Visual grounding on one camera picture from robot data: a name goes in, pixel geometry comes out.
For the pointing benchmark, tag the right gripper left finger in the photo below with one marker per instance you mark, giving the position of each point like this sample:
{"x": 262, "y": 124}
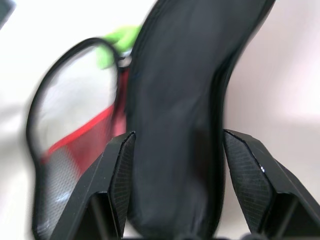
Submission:
{"x": 100, "y": 190}

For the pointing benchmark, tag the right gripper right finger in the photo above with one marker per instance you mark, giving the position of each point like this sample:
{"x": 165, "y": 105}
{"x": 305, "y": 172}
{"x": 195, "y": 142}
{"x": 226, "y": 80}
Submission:
{"x": 262, "y": 180}

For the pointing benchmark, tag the red black paddle case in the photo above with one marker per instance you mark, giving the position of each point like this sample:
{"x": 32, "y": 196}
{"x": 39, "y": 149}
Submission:
{"x": 175, "y": 100}

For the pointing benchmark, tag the green zipper pull tag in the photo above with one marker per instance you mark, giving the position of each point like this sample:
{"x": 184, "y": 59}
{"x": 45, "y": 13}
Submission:
{"x": 120, "y": 40}

